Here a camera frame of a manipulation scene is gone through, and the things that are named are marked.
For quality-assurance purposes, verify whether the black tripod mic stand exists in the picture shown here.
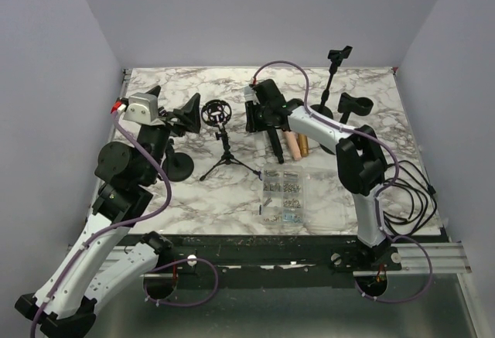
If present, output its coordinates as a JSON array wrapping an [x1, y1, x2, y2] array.
[[200, 99, 261, 182]]

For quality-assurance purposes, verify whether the black microphone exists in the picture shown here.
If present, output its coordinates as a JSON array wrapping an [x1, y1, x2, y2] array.
[[267, 128, 285, 164]]

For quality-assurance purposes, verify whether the pink microphone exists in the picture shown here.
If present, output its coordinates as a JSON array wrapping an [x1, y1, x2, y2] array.
[[283, 131, 302, 161]]

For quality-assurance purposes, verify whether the gold microphone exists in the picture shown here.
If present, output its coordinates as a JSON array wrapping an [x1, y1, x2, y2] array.
[[297, 134, 309, 158]]

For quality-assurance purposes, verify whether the round base mic stand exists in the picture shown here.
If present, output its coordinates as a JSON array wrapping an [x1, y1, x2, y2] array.
[[310, 46, 353, 118], [312, 92, 374, 155]]

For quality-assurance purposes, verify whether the white microphone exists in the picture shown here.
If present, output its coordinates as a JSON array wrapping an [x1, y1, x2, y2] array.
[[244, 84, 258, 104]]

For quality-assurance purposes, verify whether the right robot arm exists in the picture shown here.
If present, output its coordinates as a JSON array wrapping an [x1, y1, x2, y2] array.
[[244, 79, 389, 270]]

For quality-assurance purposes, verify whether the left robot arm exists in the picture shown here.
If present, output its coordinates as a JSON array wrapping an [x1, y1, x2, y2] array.
[[15, 86, 201, 337]]

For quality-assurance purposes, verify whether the clear plastic screw box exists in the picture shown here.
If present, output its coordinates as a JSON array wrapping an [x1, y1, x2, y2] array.
[[258, 164, 346, 234]]

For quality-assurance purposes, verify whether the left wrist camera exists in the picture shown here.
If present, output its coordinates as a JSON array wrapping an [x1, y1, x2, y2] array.
[[111, 93, 164, 126]]

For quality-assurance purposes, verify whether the black cable bundle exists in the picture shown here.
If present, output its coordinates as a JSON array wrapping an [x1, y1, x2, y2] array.
[[378, 159, 440, 234]]

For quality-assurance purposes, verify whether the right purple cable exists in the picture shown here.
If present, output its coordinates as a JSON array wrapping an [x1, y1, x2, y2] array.
[[253, 61, 434, 304]]

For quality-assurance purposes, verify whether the aluminium mounting rail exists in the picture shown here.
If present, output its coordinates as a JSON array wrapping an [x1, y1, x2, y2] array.
[[97, 243, 473, 275]]

